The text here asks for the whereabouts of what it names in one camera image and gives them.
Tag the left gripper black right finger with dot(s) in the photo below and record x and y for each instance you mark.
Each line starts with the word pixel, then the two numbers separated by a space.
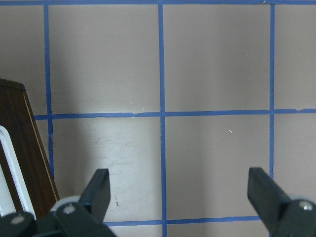
pixel 283 215

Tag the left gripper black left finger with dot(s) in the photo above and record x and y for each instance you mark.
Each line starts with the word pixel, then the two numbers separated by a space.
pixel 83 216

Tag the white drawer handle bar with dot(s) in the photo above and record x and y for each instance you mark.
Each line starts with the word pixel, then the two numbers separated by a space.
pixel 15 171

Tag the dark wooden drawer cabinet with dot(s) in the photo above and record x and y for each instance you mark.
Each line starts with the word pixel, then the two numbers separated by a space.
pixel 17 117

